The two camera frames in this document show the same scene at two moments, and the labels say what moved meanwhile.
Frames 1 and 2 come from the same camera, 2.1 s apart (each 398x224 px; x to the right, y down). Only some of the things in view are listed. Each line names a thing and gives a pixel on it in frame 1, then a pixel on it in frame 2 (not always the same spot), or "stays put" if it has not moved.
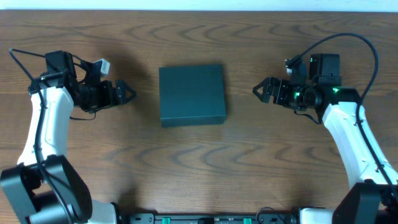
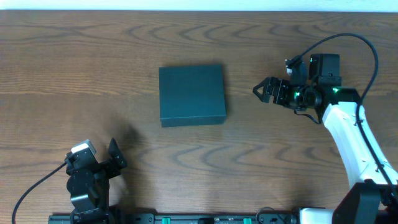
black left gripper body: (92, 98) to (108, 170)
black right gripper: (270, 82) stays put
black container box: (191, 95) stays put
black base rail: (209, 218) stays put
